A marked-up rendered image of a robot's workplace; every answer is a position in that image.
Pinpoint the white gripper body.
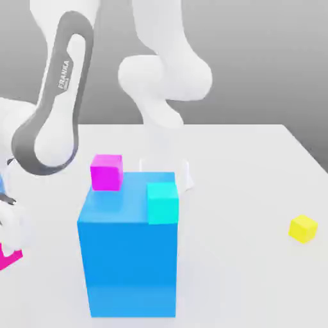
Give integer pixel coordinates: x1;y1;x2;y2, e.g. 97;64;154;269
0;192;31;253

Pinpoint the small pink cube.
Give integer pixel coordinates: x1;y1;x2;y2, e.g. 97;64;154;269
0;242;24;272

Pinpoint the small magenta cube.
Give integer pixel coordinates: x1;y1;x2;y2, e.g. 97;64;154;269
90;154;124;192

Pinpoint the small cyan cube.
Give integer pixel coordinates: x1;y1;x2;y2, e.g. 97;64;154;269
146;181;179;226

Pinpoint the small yellow cube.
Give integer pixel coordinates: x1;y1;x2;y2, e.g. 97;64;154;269
288;214;319;245

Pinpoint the large blue box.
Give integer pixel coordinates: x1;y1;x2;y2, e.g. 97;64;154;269
76;171;179;318

